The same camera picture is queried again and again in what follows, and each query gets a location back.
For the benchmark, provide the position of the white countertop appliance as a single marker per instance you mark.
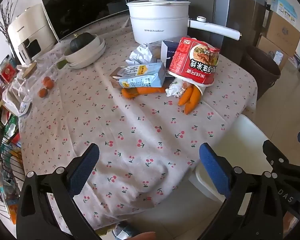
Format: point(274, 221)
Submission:
point(32, 25)

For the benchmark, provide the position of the large cardboard box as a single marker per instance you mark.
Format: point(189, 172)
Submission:
point(283, 32)

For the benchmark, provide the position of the white chair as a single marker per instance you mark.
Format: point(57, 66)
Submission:
point(245, 135)

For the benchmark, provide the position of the orange carrot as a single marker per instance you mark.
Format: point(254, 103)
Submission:
point(145, 91)
point(193, 100)
point(185, 96)

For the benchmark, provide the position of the clear plastic bags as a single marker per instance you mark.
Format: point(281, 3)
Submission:
point(16, 95)

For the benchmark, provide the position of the round wooden lid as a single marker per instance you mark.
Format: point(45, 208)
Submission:
point(30, 70)

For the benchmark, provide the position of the red instant noodle cup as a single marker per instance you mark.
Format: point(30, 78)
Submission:
point(190, 62)

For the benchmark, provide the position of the black microwave oven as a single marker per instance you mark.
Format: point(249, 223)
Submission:
point(85, 7)

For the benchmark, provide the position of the white wrapper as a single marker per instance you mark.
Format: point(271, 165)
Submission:
point(173, 88)

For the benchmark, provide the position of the blue and white carton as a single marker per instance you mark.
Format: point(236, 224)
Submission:
point(168, 52)

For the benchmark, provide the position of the cherry print tablecloth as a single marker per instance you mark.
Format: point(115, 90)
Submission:
point(140, 130)

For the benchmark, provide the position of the dark brown trash bin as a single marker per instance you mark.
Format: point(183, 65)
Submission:
point(260, 70)

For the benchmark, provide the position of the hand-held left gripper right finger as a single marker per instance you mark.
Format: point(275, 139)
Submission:
point(215, 167)

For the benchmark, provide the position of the dried branches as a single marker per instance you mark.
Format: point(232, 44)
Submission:
point(5, 17)

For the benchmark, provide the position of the dark green squash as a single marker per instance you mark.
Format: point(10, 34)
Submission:
point(81, 42)

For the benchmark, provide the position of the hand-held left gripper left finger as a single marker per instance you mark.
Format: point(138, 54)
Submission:
point(85, 165)

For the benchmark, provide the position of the small cardboard box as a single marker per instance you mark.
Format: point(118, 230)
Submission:
point(272, 52)

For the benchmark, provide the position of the white electric pot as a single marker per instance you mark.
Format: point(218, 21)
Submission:
point(157, 27)

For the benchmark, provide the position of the grey-blue slipper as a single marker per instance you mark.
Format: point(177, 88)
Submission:
point(125, 231)

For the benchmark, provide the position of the white bowl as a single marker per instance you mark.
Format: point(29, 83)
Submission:
point(95, 58)
point(90, 47)

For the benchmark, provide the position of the grey refrigerator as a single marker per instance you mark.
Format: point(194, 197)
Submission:
point(240, 10)

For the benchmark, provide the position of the light blue milk carton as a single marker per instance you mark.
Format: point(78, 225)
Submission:
point(142, 76)

